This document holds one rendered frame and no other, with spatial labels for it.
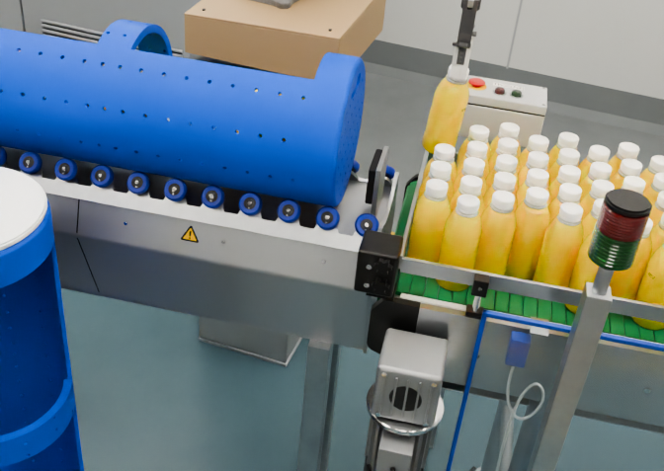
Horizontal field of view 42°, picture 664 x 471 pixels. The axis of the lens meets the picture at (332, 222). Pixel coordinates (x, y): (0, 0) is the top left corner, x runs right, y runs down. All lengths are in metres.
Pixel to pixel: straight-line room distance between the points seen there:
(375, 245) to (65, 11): 2.48
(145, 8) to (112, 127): 1.95
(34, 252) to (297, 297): 0.53
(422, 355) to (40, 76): 0.84
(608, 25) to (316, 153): 2.99
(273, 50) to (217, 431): 1.08
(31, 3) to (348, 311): 2.46
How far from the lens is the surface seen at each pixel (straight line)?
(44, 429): 1.72
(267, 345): 2.64
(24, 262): 1.47
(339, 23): 2.05
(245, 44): 2.07
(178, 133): 1.56
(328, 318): 1.75
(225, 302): 1.80
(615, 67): 4.41
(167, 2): 3.46
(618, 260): 1.25
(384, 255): 1.46
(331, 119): 1.48
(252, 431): 2.49
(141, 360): 2.70
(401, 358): 1.47
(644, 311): 1.54
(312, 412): 1.95
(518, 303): 1.58
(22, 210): 1.51
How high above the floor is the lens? 1.86
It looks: 34 degrees down
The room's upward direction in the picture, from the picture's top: 5 degrees clockwise
